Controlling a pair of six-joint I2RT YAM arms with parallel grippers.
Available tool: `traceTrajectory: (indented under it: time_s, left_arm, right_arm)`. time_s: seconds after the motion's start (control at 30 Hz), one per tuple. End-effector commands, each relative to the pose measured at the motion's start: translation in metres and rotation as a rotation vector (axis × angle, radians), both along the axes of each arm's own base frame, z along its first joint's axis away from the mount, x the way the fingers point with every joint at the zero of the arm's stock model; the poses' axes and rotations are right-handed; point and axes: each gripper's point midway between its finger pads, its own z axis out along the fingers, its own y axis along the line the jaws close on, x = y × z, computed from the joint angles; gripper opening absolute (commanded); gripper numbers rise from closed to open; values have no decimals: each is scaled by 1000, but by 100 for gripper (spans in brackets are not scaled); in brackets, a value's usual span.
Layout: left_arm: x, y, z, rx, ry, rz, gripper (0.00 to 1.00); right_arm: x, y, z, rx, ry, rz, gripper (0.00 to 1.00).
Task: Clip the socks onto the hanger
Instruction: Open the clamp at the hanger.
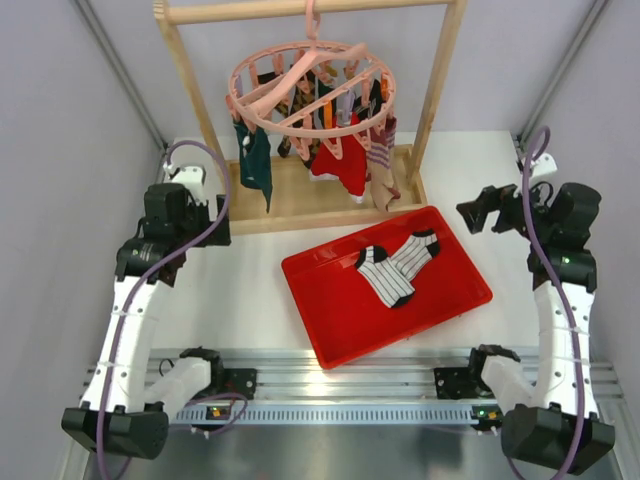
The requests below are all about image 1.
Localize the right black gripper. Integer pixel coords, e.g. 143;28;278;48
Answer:
457;173;554;242

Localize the pink round clip hanger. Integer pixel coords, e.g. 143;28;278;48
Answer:
225;1;396;160

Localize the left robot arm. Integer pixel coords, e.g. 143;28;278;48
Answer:
61;183;231;460

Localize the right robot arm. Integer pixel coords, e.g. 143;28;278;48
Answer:
456;182;615;475

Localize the dark green sock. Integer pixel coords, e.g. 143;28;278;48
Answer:
233;120;273;213

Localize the maroon striped beige sock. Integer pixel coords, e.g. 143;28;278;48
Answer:
366;116;401;212

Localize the red santa sock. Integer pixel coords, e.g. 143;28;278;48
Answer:
309;135;367;204

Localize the black white striped sock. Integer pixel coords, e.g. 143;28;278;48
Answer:
352;79;383;121

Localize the black yellow argyle sock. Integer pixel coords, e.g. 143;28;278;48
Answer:
275;71;316;158

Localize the red plastic tray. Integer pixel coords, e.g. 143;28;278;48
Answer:
281;206;493;369

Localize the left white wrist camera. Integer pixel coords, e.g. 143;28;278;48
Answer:
163;163;208;205

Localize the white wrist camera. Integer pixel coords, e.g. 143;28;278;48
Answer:
529;152;558;184
163;163;208;205

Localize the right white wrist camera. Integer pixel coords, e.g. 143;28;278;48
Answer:
529;152;558;184

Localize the wooden hanger rack frame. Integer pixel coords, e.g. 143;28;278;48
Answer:
154;1;466;235

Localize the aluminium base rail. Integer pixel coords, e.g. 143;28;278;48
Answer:
82;347;624;426

